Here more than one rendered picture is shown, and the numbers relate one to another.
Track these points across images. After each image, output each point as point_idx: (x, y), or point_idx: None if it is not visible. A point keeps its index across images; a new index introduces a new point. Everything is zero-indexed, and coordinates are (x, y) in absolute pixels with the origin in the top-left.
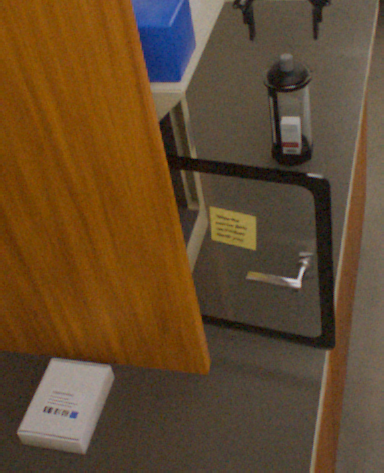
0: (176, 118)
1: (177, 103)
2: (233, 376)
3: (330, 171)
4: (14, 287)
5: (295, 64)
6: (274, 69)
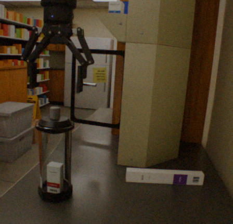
0: (129, 92)
1: (128, 83)
2: (103, 131)
3: (35, 179)
4: None
5: (47, 118)
6: (64, 118)
